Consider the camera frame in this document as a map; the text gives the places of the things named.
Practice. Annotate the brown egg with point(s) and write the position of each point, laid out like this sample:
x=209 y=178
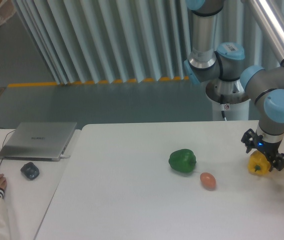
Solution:
x=208 y=180

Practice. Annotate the white folding partition screen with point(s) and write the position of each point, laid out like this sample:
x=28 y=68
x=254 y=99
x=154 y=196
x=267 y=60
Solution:
x=110 y=40

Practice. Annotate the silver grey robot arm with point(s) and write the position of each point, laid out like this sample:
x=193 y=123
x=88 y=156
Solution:
x=269 y=82

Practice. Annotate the silver closed laptop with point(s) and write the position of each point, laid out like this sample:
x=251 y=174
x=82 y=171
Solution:
x=39 y=141

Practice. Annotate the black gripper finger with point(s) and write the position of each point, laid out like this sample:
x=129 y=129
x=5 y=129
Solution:
x=276 y=161
x=249 y=139

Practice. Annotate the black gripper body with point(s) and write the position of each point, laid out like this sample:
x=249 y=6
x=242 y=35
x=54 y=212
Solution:
x=267 y=144

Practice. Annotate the green bell pepper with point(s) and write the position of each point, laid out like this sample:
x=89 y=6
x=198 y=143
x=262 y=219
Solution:
x=183 y=160

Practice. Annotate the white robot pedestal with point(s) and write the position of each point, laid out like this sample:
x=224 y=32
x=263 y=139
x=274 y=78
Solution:
x=231 y=110

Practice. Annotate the yellow bell pepper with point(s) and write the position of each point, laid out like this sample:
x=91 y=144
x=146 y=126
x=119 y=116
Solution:
x=258 y=164

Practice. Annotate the dark grey small case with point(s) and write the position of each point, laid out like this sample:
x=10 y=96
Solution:
x=30 y=171

